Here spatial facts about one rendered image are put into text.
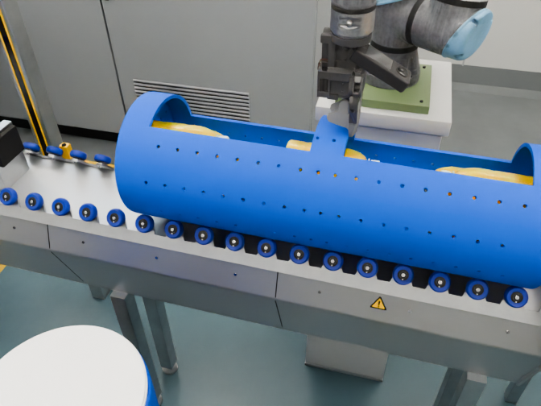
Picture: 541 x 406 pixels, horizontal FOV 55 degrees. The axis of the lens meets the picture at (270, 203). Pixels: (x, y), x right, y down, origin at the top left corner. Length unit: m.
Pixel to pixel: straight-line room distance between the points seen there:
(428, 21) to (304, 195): 0.48
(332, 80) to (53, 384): 0.70
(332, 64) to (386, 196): 0.26
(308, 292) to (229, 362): 0.98
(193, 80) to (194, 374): 1.49
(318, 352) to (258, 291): 0.84
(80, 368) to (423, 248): 0.64
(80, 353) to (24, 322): 1.50
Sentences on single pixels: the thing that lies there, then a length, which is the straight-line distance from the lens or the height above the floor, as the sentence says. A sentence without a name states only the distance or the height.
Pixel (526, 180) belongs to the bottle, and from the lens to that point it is 1.11.
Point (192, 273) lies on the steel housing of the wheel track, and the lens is 1.27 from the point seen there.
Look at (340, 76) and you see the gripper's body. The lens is 0.96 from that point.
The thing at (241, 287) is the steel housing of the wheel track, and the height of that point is 0.85.
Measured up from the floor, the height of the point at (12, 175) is 0.95.
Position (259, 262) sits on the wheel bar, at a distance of 1.19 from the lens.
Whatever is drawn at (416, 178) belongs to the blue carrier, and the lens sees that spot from 1.00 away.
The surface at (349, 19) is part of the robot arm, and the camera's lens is 0.92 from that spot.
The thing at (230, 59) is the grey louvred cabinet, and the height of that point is 0.64.
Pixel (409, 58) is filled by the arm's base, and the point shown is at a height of 1.24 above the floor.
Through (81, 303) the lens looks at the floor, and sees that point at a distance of 2.44.
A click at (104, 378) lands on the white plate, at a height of 1.04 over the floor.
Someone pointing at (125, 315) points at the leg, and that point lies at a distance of 1.63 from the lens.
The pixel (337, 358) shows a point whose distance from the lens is 2.04.
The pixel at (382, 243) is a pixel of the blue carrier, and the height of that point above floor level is 1.08.
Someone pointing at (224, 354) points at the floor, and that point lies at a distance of 2.15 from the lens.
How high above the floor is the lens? 1.80
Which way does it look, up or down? 41 degrees down
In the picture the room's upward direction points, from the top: 1 degrees counter-clockwise
